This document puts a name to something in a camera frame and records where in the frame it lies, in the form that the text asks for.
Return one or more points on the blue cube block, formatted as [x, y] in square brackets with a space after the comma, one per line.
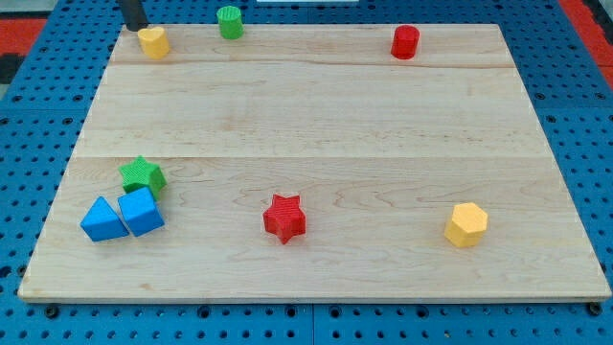
[140, 212]

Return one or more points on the yellow heart block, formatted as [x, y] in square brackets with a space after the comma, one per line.
[154, 42]

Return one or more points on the red cylinder block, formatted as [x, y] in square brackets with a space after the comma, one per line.
[405, 42]

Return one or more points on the blue triangle block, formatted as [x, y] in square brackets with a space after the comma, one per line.
[102, 223]

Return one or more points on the red star block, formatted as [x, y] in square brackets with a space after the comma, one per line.
[284, 218]

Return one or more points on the green cylinder block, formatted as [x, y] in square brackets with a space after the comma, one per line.
[230, 24]

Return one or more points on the yellow hexagon block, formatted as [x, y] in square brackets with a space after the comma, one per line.
[467, 225]

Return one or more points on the light wooden board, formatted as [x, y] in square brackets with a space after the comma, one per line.
[378, 149]

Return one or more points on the green star block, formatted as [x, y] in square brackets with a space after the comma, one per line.
[141, 173]

